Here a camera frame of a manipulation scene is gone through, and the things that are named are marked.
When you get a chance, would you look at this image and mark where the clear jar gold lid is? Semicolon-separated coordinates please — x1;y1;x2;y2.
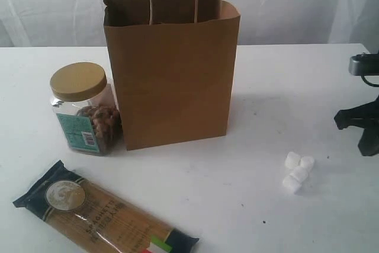
50;62;121;155

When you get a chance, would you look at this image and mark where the spaghetti packet dark blue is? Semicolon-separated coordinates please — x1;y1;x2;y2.
13;161;199;252

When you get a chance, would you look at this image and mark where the brown paper bag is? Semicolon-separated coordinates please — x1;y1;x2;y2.
103;0;240;150

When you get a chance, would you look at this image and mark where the white backdrop curtain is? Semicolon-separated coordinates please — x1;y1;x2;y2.
1;0;378;52

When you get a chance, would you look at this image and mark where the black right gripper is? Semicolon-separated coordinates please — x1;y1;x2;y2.
334;98;378;156

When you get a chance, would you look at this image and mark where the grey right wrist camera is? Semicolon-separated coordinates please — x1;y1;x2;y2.
348;53;379;76

